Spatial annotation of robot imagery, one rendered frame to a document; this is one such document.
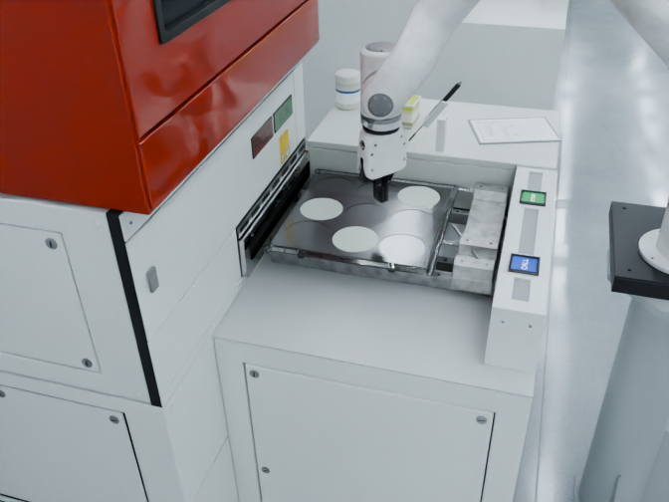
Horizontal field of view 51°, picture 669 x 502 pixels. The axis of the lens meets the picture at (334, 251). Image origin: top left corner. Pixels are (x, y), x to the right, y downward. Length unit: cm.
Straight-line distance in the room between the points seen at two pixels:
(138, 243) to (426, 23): 64
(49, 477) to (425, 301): 89
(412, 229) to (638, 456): 85
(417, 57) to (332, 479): 91
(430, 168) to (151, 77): 93
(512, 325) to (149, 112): 72
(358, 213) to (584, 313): 145
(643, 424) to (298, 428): 87
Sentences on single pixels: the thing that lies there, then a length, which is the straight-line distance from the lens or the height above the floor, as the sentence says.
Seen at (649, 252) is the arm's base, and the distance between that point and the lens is 167.
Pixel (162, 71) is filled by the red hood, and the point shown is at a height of 141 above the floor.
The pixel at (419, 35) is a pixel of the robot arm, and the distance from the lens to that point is 132.
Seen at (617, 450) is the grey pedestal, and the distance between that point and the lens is 200.
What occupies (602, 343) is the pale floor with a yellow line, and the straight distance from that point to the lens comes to 277.
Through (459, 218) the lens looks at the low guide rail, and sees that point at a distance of 175.
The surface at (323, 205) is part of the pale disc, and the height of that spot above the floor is 90.
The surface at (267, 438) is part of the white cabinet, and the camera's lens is 160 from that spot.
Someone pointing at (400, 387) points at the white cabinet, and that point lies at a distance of 137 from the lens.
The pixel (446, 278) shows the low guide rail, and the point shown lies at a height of 85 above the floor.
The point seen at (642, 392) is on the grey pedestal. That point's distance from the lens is 185.
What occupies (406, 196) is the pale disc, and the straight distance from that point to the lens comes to 170.
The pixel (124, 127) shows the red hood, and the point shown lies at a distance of 99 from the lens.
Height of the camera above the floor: 175
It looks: 34 degrees down
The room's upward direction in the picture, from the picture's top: 1 degrees counter-clockwise
